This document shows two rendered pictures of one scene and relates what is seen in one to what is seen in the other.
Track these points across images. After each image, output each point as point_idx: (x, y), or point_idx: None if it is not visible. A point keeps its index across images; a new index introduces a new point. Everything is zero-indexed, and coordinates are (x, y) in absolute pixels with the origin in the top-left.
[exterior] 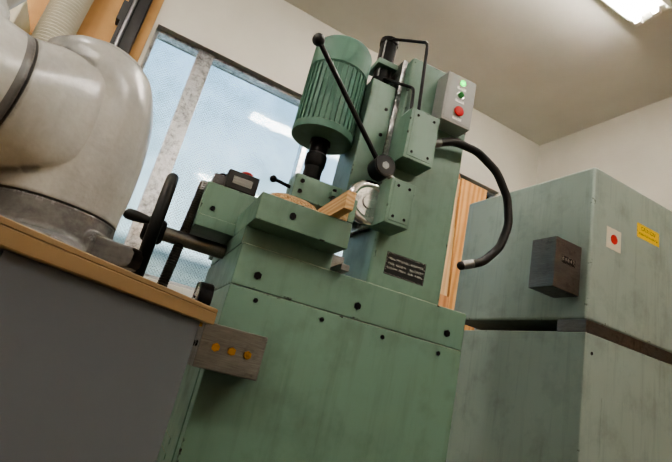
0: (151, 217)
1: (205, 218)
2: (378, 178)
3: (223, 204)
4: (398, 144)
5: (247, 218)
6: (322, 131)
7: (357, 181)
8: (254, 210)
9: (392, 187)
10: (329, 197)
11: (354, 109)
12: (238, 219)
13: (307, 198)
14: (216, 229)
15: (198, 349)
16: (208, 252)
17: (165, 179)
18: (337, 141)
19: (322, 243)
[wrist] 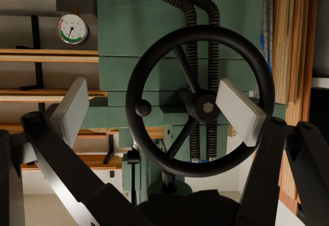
0: (129, 105)
1: (161, 119)
2: (133, 150)
3: (167, 136)
4: (131, 170)
5: (111, 113)
6: (153, 192)
7: (135, 149)
8: (89, 115)
9: (119, 141)
10: (157, 143)
11: (131, 199)
12: (159, 121)
13: (161, 143)
14: (160, 109)
15: None
16: (181, 91)
17: (159, 162)
18: (157, 184)
19: (96, 98)
